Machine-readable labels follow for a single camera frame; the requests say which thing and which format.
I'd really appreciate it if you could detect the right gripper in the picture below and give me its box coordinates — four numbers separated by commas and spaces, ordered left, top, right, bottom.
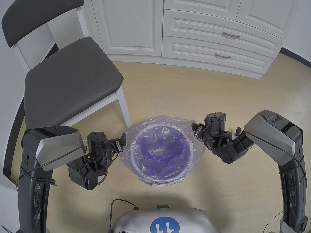
191, 122, 209, 142

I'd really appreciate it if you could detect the white wardrobe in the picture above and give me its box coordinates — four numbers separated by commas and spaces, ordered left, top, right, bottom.
81, 0, 302, 80

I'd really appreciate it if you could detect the black cable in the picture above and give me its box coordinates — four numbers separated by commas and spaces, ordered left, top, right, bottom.
110, 199, 139, 233

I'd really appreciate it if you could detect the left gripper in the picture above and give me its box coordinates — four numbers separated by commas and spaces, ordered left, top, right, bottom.
109, 133, 127, 159

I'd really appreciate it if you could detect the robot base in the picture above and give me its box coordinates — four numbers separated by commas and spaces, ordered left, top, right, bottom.
114, 204, 219, 233

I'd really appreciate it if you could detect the white trash bin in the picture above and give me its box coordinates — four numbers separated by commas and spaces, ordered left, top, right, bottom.
131, 125, 195, 183

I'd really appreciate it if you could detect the grey and white chair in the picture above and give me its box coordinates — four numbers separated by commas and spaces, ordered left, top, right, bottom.
1, 0, 133, 131

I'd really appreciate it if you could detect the purple plastic bag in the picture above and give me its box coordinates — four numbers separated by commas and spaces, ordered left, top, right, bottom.
121, 115, 206, 186

